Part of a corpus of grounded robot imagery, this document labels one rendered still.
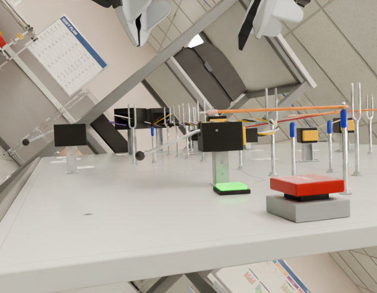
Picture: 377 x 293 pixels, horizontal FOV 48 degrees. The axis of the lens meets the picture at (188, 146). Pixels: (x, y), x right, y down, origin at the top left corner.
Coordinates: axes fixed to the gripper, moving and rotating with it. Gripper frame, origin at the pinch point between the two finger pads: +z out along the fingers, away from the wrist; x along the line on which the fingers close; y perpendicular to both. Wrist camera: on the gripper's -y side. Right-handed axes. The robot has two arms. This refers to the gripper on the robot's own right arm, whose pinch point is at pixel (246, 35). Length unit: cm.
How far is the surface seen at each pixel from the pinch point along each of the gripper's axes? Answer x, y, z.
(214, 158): -0.9, 2.4, 17.7
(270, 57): 117, 34, -32
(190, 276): 76, 27, 55
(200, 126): -0.5, -1.2, 14.3
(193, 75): 106, 5, -10
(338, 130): 45, 40, -2
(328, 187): -23.3, 8.0, 16.3
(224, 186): -7.2, 3.5, 20.4
